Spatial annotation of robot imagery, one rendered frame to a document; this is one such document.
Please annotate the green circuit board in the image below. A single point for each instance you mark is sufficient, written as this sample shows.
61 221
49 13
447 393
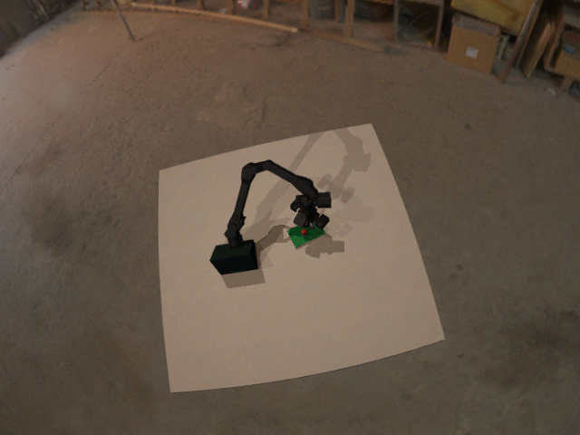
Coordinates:
300 235

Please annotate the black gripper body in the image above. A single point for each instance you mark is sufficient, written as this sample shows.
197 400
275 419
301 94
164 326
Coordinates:
320 222

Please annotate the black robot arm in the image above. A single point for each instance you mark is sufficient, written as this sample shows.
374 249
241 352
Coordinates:
303 184

